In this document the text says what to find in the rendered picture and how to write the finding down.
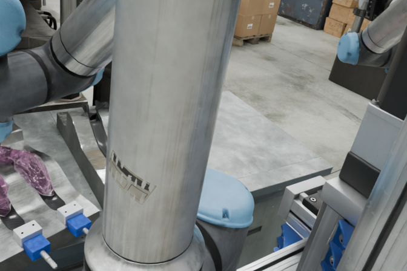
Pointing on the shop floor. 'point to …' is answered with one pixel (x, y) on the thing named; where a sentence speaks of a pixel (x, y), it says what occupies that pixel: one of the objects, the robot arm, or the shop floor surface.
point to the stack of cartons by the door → (343, 13)
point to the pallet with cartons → (256, 15)
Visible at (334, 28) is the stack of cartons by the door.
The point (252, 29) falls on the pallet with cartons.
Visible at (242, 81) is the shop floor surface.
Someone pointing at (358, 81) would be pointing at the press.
